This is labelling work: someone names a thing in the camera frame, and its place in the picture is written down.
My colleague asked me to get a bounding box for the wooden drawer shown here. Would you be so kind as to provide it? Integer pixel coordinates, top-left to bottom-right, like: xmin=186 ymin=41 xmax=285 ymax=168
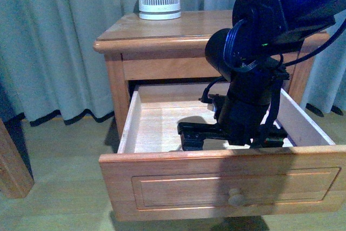
xmin=99 ymin=84 xmax=345 ymax=221

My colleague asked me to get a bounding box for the grey-blue curtain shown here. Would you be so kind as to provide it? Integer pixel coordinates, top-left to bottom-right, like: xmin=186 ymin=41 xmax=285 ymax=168
xmin=1 ymin=0 xmax=345 ymax=122

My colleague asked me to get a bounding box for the wooden nightstand cabinet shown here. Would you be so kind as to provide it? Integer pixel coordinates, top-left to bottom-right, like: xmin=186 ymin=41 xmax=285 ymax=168
xmin=93 ymin=10 xmax=331 ymax=141

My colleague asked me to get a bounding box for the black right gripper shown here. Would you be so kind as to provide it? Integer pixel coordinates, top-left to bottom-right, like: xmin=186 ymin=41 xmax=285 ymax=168
xmin=177 ymin=94 xmax=288 ymax=151

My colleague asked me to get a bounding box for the wooden bed frame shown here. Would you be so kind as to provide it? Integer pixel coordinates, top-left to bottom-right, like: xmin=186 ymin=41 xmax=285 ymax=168
xmin=1 ymin=120 xmax=34 ymax=199

